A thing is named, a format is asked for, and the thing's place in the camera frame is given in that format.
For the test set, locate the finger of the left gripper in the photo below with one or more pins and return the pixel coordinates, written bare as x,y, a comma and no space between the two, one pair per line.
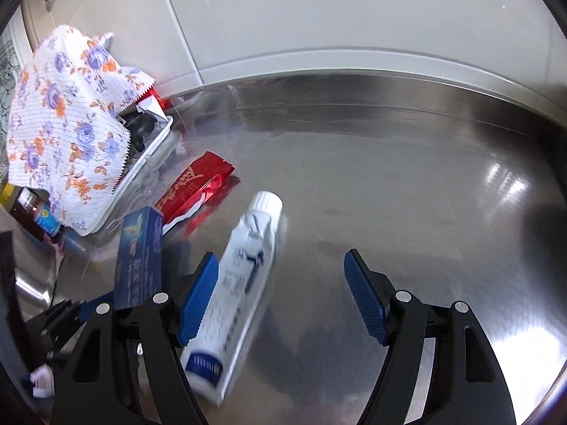
87,308
58,325

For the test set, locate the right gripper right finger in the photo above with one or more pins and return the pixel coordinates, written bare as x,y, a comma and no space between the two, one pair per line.
467,385

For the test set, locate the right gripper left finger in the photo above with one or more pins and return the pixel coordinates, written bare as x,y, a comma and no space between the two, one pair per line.
97,384

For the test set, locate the blue ointment carton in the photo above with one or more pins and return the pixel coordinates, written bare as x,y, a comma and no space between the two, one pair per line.
138,270

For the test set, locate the white toothpaste tube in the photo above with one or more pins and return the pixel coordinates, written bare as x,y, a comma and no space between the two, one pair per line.
210,358

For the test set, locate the small blue label bottle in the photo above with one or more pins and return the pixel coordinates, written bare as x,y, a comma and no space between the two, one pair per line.
39,212

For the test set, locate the red foil wrapper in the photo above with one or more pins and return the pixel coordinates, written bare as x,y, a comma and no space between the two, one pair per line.
192,189

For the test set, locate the floral cloth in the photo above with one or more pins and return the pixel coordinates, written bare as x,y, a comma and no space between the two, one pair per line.
64,134

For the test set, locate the white plastic tray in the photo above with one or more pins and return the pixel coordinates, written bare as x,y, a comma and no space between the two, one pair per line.
148,131

